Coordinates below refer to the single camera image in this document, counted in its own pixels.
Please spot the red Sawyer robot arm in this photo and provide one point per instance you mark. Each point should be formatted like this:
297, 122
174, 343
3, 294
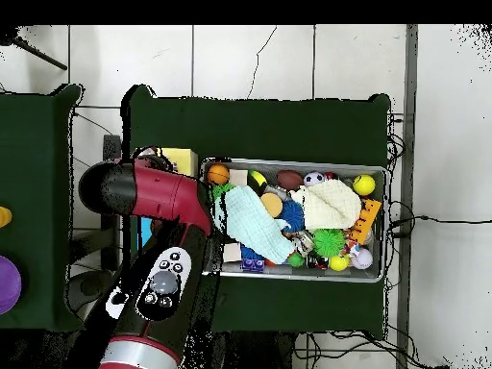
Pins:
161, 192

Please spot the wooden box with three holes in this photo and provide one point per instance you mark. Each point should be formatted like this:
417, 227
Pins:
184, 159

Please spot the shallow clear plastic bin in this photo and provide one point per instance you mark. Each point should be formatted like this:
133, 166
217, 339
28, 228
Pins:
346, 273

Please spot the light blue waffle cloth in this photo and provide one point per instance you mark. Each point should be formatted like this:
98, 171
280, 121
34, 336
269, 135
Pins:
257, 226

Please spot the small orange basketball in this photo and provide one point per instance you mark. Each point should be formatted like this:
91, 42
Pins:
218, 174

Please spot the blue spiky rubber ball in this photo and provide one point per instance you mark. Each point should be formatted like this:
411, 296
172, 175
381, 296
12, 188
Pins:
292, 215

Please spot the small brown football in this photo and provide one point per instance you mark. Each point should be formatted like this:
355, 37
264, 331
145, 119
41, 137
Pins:
290, 179

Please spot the small black white soccer ball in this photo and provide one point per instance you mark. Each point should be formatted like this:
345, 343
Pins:
314, 178

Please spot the dark green tablecloth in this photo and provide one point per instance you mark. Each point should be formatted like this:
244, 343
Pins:
34, 153
269, 130

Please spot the cream waffle cloth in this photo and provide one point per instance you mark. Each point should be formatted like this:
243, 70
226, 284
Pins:
331, 207

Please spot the green spiky rubber ball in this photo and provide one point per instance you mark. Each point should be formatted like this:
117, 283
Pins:
328, 243

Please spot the yellow tennis ball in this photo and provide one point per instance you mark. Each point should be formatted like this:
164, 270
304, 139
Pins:
364, 185

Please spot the orange notched foam block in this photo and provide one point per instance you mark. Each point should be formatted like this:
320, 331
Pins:
366, 222

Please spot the white baseball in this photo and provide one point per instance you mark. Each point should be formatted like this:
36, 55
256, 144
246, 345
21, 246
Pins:
362, 259

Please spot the black metal stand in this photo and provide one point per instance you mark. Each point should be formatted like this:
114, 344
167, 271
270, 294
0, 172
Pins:
92, 242

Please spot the dark grey rounded object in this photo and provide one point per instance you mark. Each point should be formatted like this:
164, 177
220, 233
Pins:
86, 286

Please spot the yellow toy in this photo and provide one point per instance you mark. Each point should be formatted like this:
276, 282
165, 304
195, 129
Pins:
4, 217

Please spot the purple ball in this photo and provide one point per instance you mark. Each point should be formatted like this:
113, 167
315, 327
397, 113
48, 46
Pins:
7, 284

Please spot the black tripod leg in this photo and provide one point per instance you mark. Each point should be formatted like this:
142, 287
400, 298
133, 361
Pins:
38, 55

